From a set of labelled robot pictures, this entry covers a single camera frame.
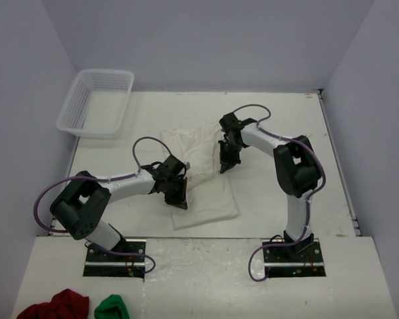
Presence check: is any red t shirt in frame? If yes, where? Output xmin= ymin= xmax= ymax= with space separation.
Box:
xmin=17 ymin=289 xmax=90 ymax=319

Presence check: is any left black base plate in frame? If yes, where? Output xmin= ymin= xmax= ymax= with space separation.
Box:
xmin=82 ymin=239 xmax=146 ymax=279

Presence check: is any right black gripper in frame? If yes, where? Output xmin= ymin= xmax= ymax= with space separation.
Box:
xmin=219 ymin=140 xmax=245 ymax=174

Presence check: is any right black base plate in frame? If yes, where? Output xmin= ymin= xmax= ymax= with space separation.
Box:
xmin=263 ymin=239 xmax=327 ymax=278

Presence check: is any white t shirt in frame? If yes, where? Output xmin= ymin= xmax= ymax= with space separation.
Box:
xmin=160 ymin=123 xmax=239 ymax=230

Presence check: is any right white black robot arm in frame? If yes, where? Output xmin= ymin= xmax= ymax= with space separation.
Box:
xmin=219 ymin=112 xmax=324 ymax=261

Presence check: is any green t shirt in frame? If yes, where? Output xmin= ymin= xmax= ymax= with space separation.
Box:
xmin=94 ymin=294 xmax=130 ymax=319

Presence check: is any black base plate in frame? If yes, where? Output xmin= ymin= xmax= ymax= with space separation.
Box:
xmin=82 ymin=239 xmax=146 ymax=279
xmin=263 ymin=239 xmax=327 ymax=278

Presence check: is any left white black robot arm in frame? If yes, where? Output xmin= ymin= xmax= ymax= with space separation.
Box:
xmin=49 ymin=155 xmax=189 ymax=261

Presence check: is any white plastic basket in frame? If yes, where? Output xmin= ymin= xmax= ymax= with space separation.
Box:
xmin=56 ymin=68 xmax=134 ymax=139

